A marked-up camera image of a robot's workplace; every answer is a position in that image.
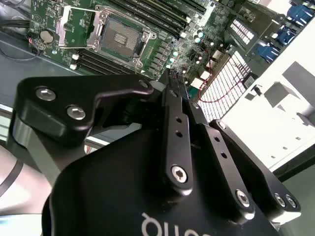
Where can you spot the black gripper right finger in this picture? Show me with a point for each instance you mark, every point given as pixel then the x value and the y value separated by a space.
pixel 246 172

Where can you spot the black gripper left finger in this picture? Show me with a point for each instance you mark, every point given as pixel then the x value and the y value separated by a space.
pixel 56 115

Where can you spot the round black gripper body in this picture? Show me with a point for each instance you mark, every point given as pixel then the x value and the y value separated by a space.
pixel 118 186

